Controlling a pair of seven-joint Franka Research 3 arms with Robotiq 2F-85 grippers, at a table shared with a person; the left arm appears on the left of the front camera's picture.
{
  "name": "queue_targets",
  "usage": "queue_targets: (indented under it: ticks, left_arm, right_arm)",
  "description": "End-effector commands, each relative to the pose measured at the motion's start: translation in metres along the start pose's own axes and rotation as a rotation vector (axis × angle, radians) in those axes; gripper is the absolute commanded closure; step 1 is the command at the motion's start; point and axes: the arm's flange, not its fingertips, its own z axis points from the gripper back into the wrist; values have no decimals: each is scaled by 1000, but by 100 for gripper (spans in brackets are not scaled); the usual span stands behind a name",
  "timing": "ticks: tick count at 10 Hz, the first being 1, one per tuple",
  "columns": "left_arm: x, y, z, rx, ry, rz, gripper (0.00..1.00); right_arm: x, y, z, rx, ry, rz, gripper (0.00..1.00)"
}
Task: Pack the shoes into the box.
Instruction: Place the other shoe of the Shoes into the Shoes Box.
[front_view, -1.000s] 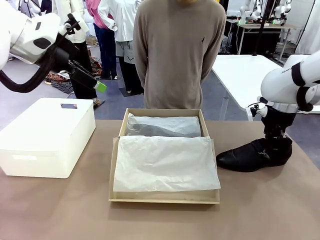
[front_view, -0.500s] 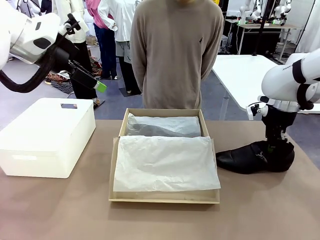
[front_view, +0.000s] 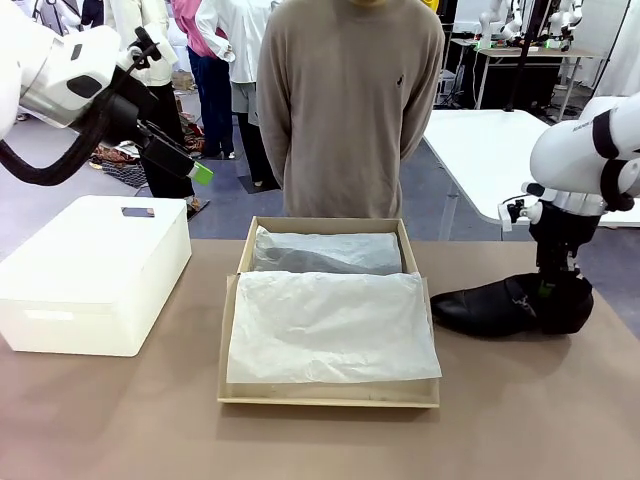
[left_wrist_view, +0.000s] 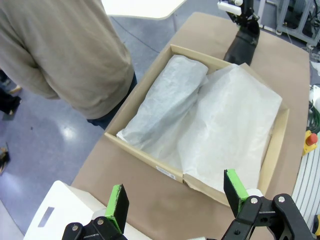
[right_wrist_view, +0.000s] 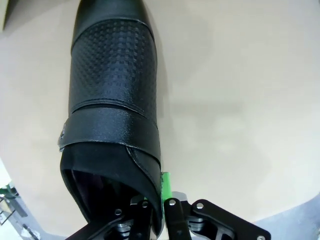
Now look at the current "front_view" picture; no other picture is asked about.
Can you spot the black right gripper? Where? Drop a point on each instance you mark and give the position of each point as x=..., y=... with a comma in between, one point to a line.
x=560, y=235

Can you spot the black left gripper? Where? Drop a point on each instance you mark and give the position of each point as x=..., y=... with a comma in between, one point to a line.
x=160, y=147

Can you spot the white tissue paper sheet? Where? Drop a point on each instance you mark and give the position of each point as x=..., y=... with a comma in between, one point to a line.
x=330, y=325

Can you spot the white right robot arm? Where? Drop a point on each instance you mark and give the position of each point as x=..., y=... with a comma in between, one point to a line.
x=575, y=160

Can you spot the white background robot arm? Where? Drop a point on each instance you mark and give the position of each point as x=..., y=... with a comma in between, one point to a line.
x=562, y=20
x=492, y=20

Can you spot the person's left forearm beige sleeve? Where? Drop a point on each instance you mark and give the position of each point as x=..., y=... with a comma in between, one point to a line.
x=420, y=130

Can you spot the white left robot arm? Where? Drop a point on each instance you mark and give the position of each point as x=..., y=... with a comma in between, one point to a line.
x=50, y=65

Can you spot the person's right forearm beige sleeve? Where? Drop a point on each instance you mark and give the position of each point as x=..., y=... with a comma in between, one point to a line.
x=272, y=145

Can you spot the white plastic storage box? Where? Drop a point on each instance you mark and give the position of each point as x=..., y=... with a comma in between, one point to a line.
x=90, y=270

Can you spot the person pink shirt blue jeans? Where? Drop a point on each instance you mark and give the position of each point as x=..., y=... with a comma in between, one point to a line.
x=212, y=100

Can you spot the person white jacket black trousers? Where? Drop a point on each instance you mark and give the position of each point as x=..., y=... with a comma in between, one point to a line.
x=170, y=105

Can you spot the patterned clothes pile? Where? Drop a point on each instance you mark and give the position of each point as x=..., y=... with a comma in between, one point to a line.
x=112, y=157

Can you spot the person white shirt grey skirt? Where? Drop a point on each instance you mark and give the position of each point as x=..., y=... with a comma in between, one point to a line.
x=240, y=30

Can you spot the white table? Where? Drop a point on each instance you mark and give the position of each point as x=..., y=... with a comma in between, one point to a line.
x=475, y=150

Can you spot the person in beige sweater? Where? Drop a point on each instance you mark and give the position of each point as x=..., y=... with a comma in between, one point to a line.
x=350, y=100

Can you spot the white drawer unit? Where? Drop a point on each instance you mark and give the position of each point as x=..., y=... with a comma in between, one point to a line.
x=446, y=87

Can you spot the black vertical pole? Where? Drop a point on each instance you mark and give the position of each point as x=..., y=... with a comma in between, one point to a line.
x=522, y=60

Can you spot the white curtain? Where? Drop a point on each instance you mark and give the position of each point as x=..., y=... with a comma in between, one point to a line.
x=622, y=45

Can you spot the black stand base plate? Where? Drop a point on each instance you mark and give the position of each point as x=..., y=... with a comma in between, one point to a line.
x=260, y=184

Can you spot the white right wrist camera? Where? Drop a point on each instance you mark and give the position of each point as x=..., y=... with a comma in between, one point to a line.
x=515, y=210

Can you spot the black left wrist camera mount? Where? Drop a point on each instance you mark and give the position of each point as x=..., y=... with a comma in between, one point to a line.
x=147, y=45

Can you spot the brown table black frame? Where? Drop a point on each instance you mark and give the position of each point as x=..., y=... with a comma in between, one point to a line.
x=542, y=75

